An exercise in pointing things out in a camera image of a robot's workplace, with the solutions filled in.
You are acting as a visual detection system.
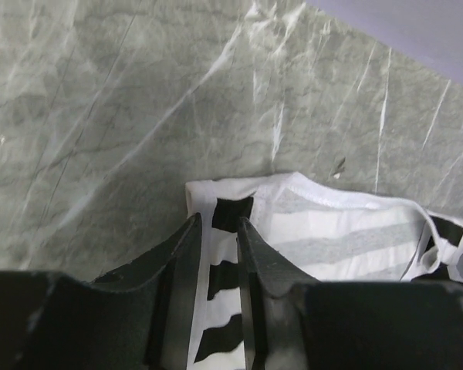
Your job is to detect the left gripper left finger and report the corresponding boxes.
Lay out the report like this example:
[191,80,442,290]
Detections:
[0,215,202,369]

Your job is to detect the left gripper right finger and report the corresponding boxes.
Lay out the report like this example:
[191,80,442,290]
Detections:
[237,218,463,369]

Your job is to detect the black white striped top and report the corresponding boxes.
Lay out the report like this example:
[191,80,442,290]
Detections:
[185,173,463,369]

